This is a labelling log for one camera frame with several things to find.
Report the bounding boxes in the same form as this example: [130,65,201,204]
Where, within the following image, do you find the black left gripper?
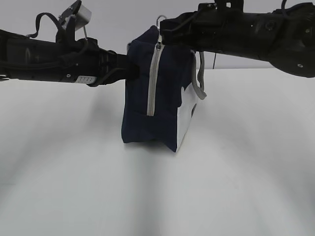
[55,36,140,87]

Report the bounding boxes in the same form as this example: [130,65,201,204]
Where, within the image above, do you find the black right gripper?
[160,2,246,53]

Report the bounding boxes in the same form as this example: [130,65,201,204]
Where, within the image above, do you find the navy blue zipper bag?
[121,25,207,152]

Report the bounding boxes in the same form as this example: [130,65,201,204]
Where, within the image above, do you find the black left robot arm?
[0,30,140,87]

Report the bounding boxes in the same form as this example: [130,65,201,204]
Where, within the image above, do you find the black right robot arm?
[160,0,315,78]

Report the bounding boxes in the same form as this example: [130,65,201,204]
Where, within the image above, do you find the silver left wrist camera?
[59,0,92,31]

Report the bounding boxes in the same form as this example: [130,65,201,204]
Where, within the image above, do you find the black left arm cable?
[26,12,89,54]

